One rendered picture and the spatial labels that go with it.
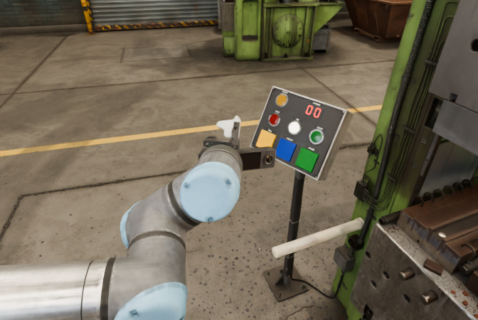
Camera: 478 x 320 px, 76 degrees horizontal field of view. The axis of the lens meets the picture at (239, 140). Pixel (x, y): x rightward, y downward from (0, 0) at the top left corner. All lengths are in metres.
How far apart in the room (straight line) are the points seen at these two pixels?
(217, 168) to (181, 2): 8.07
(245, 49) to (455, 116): 4.90
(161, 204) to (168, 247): 0.08
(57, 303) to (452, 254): 0.94
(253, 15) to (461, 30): 4.83
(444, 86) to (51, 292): 0.90
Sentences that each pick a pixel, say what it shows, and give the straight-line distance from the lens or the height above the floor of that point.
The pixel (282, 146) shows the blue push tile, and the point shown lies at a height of 1.02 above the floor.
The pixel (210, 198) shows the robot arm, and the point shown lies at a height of 1.36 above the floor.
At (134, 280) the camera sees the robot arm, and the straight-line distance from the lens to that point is 0.46.
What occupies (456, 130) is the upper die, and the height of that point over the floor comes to 1.30.
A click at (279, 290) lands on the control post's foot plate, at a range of 1.99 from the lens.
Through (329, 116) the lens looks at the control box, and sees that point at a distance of 1.18.
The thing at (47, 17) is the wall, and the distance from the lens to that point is 8.87.
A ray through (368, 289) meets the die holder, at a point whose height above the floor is 0.63.
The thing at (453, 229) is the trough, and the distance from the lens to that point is 1.13.
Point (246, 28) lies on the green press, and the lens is 5.60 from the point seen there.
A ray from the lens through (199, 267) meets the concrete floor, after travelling 2.09.
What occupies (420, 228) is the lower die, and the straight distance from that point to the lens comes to 1.11.
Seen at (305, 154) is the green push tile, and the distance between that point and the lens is 1.19.
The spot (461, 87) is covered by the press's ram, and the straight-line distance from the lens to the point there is 0.91.
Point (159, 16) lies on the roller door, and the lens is 8.51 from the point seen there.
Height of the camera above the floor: 1.69
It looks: 32 degrees down
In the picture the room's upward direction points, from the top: straight up
